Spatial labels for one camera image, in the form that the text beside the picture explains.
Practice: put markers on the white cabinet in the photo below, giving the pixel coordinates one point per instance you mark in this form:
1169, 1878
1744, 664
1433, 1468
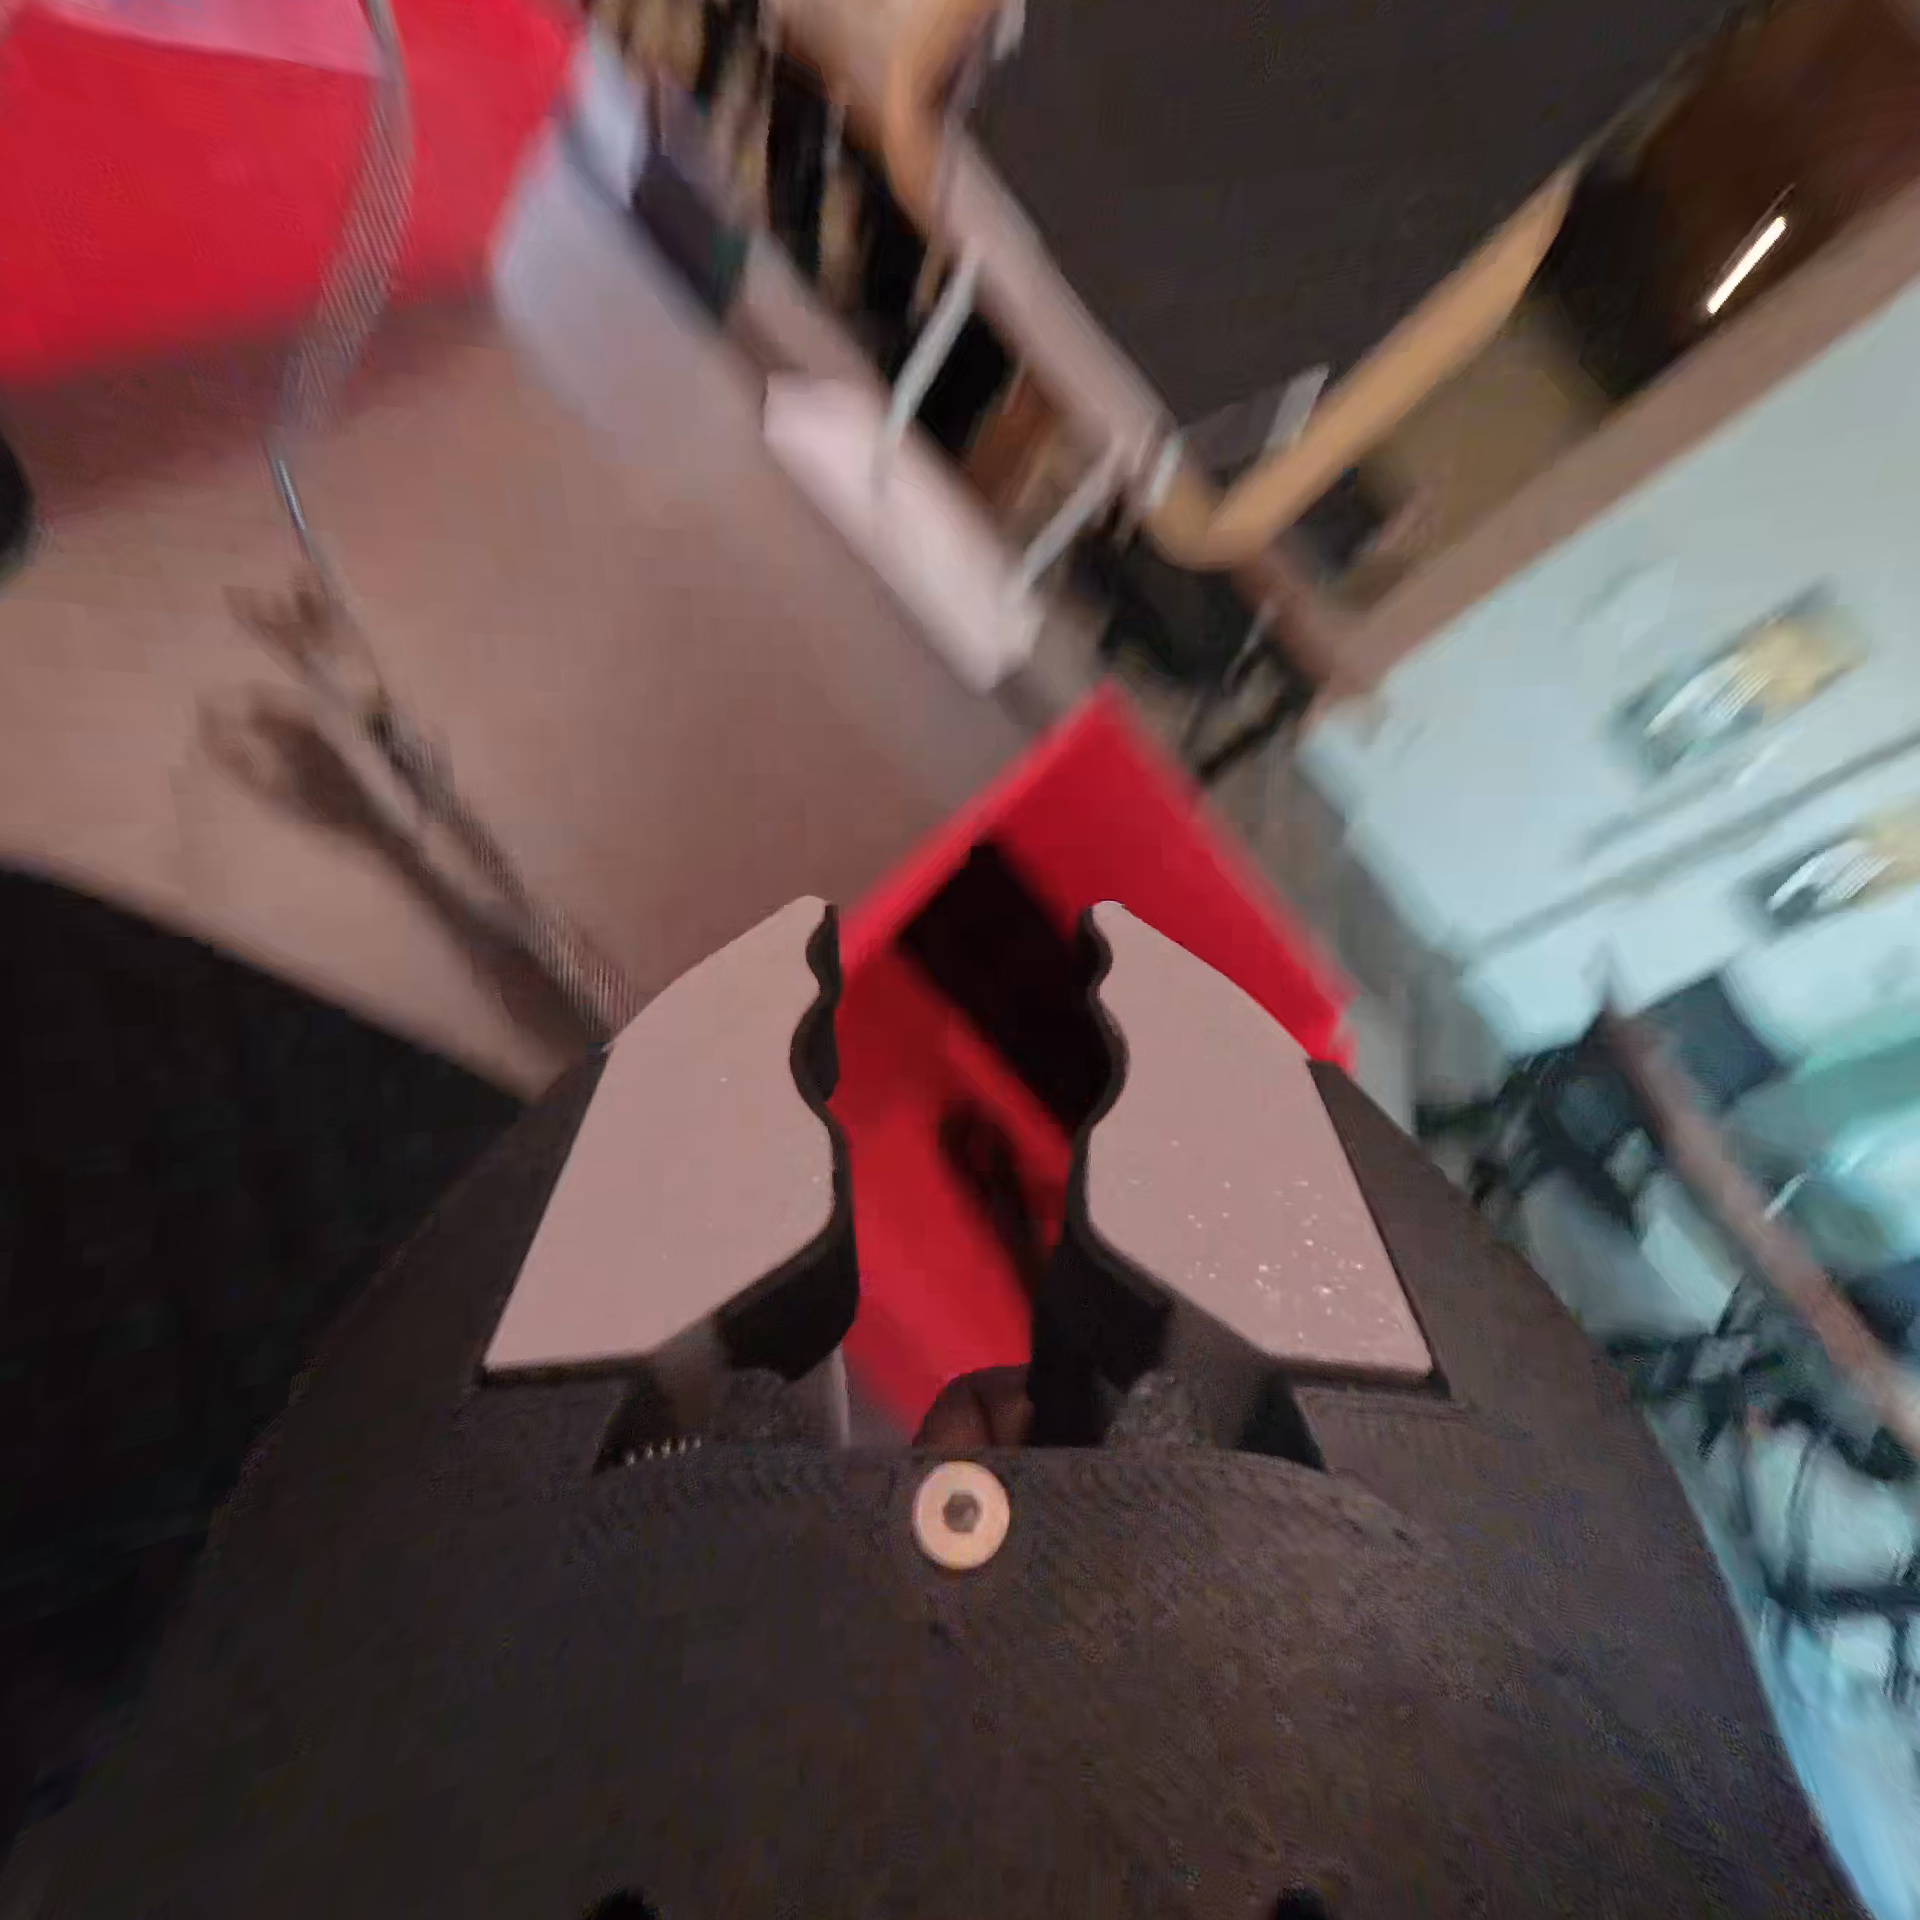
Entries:
1621, 720

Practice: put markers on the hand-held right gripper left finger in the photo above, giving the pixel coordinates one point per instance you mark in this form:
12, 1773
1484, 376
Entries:
691, 1171

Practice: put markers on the red box with black opening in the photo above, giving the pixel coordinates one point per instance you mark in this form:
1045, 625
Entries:
901, 1200

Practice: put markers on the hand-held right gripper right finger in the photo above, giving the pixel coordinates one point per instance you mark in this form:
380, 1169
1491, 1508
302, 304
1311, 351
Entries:
1244, 1200

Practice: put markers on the dark cloth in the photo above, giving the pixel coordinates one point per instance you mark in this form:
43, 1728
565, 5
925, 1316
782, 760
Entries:
181, 1200

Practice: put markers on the large red box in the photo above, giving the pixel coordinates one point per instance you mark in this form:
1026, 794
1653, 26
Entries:
181, 181

